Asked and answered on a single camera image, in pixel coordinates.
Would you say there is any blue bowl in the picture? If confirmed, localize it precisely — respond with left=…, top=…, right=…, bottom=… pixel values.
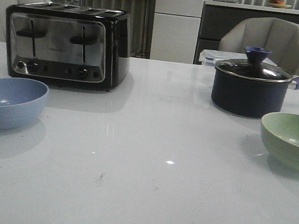
left=0, top=77, right=49, bottom=129

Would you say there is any green bowl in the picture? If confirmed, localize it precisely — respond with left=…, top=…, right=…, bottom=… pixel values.
left=260, top=112, right=299, bottom=171

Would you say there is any clear plastic food container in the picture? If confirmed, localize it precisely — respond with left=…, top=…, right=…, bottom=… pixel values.
left=198, top=48, right=278, bottom=77

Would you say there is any dark blue saucepan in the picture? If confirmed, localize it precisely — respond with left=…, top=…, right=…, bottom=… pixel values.
left=211, top=69, right=299, bottom=118

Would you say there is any white refrigerator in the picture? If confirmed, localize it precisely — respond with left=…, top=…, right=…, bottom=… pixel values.
left=150, top=0, right=205, bottom=64

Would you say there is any black and steel toaster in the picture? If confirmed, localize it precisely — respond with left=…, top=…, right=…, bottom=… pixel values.
left=6, top=2, right=131, bottom=91

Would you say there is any dark kitchen counter cabinet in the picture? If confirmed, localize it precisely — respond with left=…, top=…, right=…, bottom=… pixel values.
left=194, top=0, right=299, bottom=64

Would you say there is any glass pot lid blue knob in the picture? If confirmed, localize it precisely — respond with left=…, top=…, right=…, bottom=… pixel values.
left=215, top=46, right=293, bottom=83

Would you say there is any grey chair right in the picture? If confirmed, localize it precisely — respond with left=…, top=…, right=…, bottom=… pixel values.
left=218, top=17, right=299, bottom=75

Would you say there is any fruit bowl on counter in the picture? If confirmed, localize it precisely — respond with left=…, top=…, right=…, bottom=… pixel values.
left=267, top=0, right=292, bottom=9

